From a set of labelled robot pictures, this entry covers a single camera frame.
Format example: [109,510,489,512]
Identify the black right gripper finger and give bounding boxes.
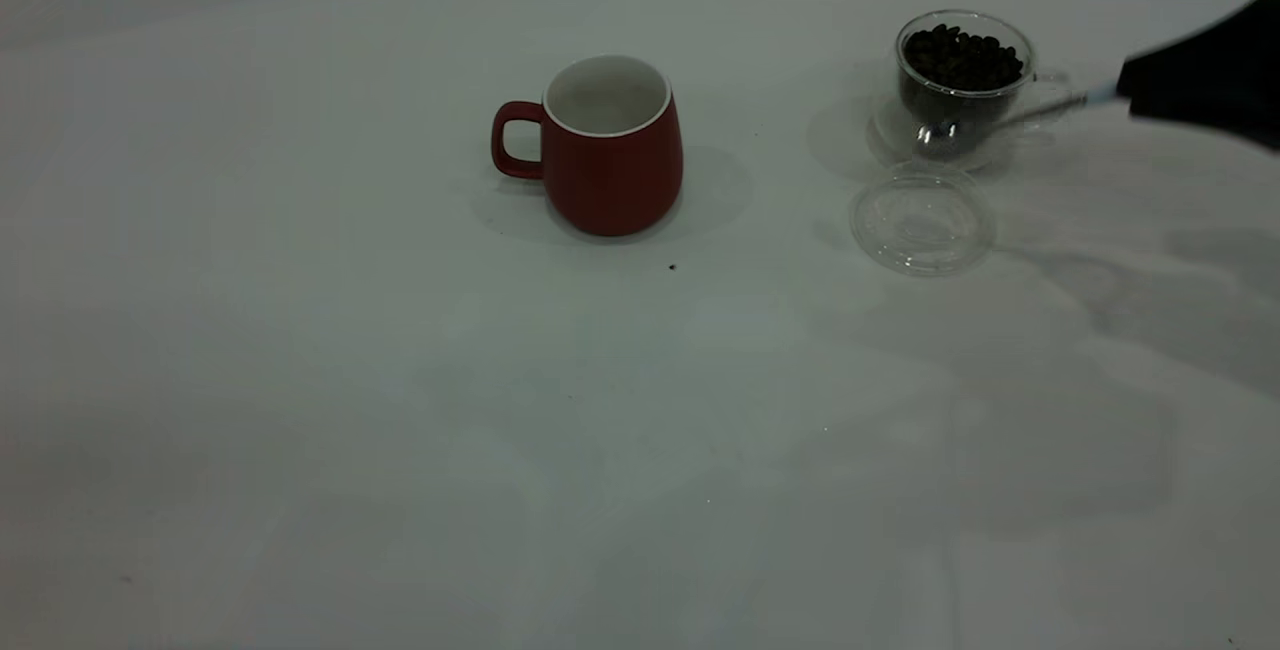
[1130,97,1280,152]
[1117,0,1280,107]

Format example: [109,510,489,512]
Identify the metal spoon light blue handle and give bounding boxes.
[915,85,1121,159]

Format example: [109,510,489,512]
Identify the clear glass saucer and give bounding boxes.
[850,165,997,278]
[870,80,1046,176]

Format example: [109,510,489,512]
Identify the red mug white inside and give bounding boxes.
[490,55,685,238]

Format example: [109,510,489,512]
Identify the dark roasted coffee beans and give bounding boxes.
[903,23,1024,126]

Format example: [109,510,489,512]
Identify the clear glass cup with handle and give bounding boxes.
[895,10,1074,143]

